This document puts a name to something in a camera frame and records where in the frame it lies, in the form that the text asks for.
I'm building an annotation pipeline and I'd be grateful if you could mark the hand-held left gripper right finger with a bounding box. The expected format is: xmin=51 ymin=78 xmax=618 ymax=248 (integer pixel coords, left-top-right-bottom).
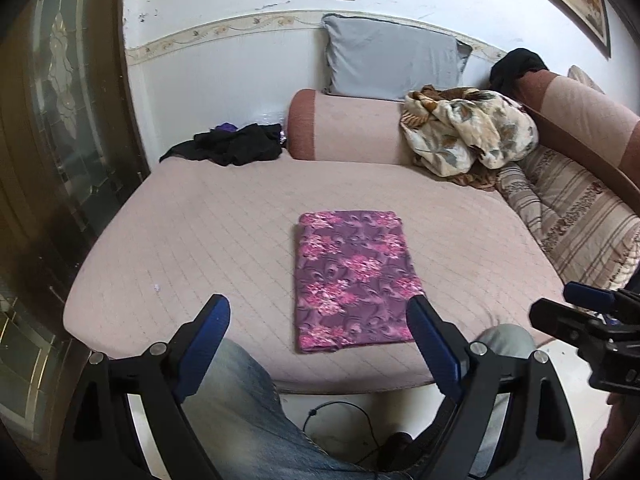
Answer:
xmin=406 ymin=296 xmax=583 ymax=480

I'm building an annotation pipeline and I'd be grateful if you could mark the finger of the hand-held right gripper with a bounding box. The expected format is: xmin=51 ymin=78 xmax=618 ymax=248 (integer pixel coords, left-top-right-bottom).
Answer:
xmin=529 ymin=298 xmax=608 ymax=350
xmin=563 ymin=282 xmax=618 ymax=315

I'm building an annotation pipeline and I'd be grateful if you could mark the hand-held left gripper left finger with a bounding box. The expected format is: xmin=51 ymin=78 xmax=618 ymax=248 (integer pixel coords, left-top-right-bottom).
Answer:
xmin=62 ymin=294 xmax=232 ymax=480

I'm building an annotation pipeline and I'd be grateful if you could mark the purple floral cloth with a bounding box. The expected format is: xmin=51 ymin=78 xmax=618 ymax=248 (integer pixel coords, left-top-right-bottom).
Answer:
xmin=292 ymin=210 xmax=426 ymax=355

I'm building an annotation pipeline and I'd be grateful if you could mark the person's right forearm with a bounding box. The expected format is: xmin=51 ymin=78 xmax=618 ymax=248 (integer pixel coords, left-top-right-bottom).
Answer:
xmin=592 ymin=387 xmax=640 ymax=480

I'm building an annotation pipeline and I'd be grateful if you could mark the black clothes pile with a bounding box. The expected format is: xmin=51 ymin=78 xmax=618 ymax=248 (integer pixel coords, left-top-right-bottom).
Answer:
xmin=159 ymin=123 xmax=287 ymax=168

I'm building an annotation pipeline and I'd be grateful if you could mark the person's left jeans leg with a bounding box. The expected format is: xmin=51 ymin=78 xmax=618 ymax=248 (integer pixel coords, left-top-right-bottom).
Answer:
xmin=182 ymin=337 xmax=351 ymax=480

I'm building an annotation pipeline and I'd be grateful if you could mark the striped beige cushion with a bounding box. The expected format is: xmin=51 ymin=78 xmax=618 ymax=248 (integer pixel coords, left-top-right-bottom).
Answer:
xmin=494 ymin=144 xmax=640 ymax=292

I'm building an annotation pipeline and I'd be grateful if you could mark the pink quilted bed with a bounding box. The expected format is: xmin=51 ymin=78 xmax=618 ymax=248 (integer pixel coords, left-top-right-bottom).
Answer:
xmin=62 ymin=152 xmax=568 ymax=395

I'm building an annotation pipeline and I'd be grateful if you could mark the dark shoe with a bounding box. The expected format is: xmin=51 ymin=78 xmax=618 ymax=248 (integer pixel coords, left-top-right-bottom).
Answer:
xmin=384 ymin=431 xmax=428 ymax=468

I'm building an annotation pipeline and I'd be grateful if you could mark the pink brown sofa backrest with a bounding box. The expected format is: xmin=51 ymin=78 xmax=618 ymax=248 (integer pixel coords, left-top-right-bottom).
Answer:
xmin=517 ymin=69 xmax=640 ymax=196

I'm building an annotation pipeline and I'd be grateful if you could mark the cream floral fleece blanket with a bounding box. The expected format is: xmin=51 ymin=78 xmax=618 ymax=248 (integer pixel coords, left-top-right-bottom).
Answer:
xmin=399 ymin=86 xmax=540 ymax=192

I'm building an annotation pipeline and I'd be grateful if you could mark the pink bolster cushion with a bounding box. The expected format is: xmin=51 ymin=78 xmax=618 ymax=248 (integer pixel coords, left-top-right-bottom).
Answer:
xmin=286 ymin=88 xmax=418 ymax=167

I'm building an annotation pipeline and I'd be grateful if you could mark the black cloth on backrest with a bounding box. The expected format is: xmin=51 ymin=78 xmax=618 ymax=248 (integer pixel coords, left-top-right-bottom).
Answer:
xmin=489 ymin=47 xmax=550 ymax=95

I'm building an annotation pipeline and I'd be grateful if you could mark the wooden door with glass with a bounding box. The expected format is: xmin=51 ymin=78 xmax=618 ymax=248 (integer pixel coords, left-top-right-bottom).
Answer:
xmin=0 ymin=0 xmax=152 ymax=461

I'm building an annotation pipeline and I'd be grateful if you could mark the grey pillow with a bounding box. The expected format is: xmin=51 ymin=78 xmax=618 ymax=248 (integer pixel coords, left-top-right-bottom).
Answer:
xmin=321 ymin=13 xmax=474 ymax=102

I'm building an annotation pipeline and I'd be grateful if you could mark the black floor cable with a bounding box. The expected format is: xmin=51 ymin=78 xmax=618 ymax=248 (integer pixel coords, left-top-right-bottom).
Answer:
xmin=304 ymin=400 xmax=383 ymax=468

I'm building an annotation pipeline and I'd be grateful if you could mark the patterned wall border strip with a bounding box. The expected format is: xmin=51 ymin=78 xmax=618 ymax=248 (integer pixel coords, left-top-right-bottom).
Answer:
xmin=125 ymin=10 xmax=508 ymax=66

